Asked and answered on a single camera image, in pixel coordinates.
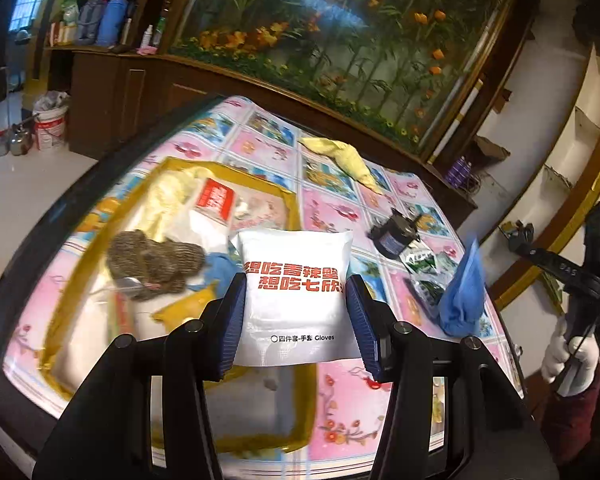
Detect white packet with red print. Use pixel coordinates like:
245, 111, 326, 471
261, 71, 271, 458
229, 227, 368, 368

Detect person's right hand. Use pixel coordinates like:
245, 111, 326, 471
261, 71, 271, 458
541, 317, 600, 393

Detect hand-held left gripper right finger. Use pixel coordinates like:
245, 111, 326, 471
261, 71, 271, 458
345, 274, 561, 480

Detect bottles on cabinet shelf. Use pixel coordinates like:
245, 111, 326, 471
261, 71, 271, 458
97, 0, 133, 47

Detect white packet with green print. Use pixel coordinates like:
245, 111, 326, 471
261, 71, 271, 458
400, 250, 456, 276

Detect golden snack bag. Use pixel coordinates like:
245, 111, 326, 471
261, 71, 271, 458
152, 282, 221, 333

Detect blue knitted towel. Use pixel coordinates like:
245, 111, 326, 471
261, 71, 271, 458
437, 235, 488, 338

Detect grey-blue thermos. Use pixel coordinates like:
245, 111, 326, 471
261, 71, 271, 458
75, 0, 106, 45

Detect blue towel with yellow band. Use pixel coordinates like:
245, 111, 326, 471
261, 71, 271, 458
200, 252, 246, 293

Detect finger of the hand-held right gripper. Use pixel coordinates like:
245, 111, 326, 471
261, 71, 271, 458
510, 241, 600, 292

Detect black round jar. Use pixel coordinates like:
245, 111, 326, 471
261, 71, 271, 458
369, 208, 423, 257

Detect white plastic bucket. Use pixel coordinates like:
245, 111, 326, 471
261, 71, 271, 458
32, 91, 71, 152

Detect metal kettle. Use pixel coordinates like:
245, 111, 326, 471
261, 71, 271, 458
7, 122, 36, 157

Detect yellow-rimmed tray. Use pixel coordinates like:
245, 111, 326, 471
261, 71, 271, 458
40, 156, 318, 456

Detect cream fluffy towel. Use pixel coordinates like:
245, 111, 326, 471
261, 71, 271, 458
140, 167, 216, 241

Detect red and white packet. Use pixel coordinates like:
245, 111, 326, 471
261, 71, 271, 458
196, 177, 237, 226

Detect brown wooden cabinet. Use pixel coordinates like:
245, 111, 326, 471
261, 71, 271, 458
45, 45, 478, 226

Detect brown cardboard piece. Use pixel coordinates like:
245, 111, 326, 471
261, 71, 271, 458
475, 135, 511, 161

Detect green and white bag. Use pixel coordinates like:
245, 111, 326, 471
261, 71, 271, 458
55, 0, 81, 45

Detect aquarium with artificial flowers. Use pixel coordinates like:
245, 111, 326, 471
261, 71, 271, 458
172, 0, 523, 156

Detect brown knitted cloth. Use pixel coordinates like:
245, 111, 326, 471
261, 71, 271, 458
107, 230, 206, 301

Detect white rolled paper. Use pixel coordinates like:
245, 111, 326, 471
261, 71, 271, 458
427, 77, 486, 163

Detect pale yellow towel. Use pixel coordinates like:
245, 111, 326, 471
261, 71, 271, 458
300, 136, 386, 195

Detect dark tool pile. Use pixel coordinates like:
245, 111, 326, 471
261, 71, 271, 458
500, 222, 536, 248

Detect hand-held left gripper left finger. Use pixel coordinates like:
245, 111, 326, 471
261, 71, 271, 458
32, 272, 248, 480

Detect person's right forearm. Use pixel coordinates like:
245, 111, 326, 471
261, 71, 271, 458
540, 365, 600, 466

